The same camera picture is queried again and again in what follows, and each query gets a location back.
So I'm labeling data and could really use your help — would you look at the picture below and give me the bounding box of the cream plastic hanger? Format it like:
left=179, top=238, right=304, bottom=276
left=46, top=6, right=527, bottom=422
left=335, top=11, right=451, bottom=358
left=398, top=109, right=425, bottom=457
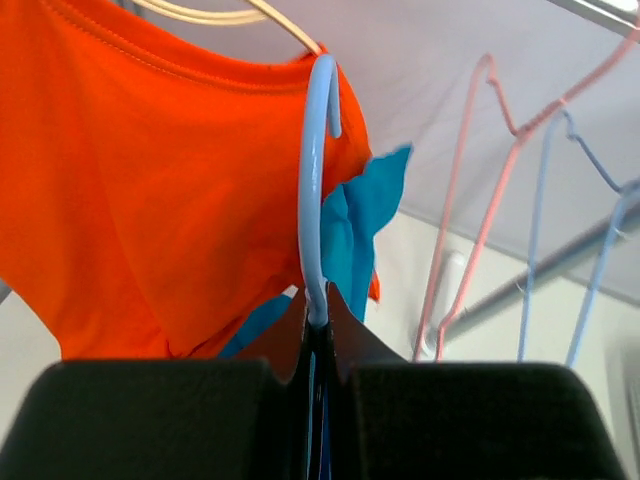
left=132, top=0, right=322, bottom=55

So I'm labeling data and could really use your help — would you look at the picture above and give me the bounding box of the orange t shirt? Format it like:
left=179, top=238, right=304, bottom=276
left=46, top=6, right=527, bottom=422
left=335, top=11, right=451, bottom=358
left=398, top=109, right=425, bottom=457
left=0, top=0, right=381, bottom=361

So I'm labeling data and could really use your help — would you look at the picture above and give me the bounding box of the light blue wire hanger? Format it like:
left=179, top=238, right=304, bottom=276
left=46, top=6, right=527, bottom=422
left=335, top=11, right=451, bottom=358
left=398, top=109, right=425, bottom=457
left=517, top=107, right=640, bottom=369

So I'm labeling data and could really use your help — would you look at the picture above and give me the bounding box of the white clothes rack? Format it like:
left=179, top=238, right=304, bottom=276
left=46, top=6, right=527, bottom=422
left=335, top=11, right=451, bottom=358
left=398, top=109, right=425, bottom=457
left=413, top=23, right=639, bottom=366

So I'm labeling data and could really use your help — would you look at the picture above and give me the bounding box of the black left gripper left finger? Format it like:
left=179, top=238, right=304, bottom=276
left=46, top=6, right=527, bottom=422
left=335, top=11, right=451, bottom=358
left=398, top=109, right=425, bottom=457
left=1, top=295, right=311, bottom=479

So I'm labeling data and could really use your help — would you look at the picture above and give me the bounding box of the blue t shirt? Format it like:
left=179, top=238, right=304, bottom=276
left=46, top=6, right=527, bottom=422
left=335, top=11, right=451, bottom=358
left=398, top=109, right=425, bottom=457
left=211, top=144, right=412, bottom=358

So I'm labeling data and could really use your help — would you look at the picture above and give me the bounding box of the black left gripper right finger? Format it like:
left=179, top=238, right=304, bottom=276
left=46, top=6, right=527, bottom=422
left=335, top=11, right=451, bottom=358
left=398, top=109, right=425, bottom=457
left=326, top=285, right=625, bottom=479

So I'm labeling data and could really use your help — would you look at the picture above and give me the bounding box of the pink wire hanger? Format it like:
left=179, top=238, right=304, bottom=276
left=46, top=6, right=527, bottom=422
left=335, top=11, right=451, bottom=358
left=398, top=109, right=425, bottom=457
left=412, top=24, right=640, bottom=364

